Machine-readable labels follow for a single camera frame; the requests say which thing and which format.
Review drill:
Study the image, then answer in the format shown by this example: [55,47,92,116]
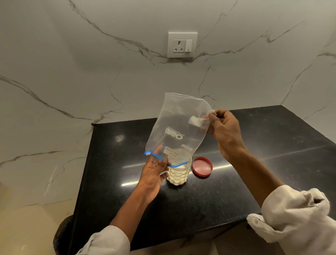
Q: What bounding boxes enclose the white powder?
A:
[167,163,190,185]

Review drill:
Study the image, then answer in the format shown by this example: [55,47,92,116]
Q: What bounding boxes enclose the person's left forearm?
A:
[76,190,159,255]

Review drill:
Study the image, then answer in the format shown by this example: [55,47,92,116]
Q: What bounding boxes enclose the clear plastic zip bag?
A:
[144,92,212,168]

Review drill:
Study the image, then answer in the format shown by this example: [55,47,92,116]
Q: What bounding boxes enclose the person's right forearm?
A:
[226,148,336,255]

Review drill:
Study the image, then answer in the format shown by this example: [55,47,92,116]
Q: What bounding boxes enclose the person's left hand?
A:
[137,144,170,205]

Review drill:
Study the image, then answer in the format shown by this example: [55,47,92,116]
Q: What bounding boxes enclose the red jar lid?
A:
[192,157,213,177]

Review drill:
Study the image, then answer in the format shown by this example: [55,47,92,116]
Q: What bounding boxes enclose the textured glass jar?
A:
[166,157,192,186]

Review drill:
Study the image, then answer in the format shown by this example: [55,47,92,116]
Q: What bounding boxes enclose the white wall socket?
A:
[167,32,198,58]

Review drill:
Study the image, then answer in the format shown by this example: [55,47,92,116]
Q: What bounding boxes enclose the person's right hand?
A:
[207,109,248,161]

